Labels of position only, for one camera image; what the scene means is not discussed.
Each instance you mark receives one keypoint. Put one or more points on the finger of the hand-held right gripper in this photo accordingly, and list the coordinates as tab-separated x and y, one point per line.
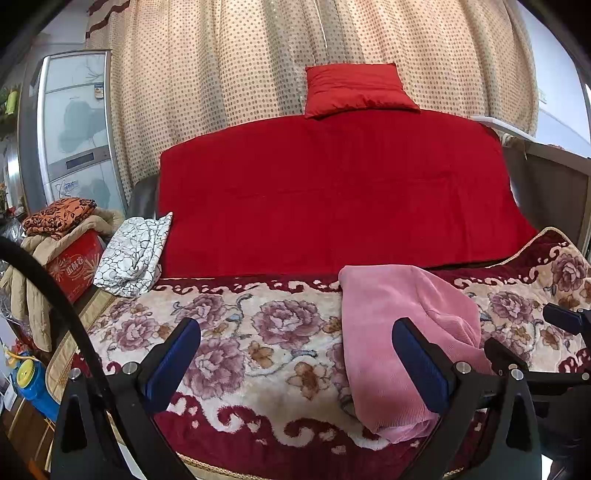
501	353
561	316

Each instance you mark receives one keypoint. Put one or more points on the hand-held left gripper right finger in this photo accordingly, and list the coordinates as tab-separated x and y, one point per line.
422	364

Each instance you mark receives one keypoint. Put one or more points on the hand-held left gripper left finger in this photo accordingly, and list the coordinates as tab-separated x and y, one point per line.
171	364

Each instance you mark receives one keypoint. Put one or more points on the floral plush blanket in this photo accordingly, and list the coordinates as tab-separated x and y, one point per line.
240	332

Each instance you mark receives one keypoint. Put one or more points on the black and white patterned cloth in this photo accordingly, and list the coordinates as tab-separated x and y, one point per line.
131	254

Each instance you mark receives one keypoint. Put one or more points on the brown framed panel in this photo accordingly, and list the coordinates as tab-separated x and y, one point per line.
554	184

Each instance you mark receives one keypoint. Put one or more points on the red cardboard box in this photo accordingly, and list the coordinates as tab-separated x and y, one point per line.
74	267

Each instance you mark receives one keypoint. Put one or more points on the blue yellow-lidded container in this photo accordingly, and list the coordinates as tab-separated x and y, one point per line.
32	383

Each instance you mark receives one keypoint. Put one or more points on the beige coat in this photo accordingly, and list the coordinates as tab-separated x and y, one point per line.
37	295

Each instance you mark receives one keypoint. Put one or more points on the orange and black folded cloth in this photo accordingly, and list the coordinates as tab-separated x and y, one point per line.
60	214

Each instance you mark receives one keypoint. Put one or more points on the red sofa cover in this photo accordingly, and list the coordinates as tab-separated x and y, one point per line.
332	194

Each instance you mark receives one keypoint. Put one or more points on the white board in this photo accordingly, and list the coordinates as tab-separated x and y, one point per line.
503	125

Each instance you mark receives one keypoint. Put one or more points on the silver refrigerator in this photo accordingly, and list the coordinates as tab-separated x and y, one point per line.
78	129

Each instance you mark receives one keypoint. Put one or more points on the red cushion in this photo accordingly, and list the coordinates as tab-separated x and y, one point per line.
355	90

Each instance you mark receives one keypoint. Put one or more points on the beige polka dot curtain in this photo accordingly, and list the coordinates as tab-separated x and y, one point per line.
207	83

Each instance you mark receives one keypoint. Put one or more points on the yellow bottle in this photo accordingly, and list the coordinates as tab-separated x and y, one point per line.
11	101

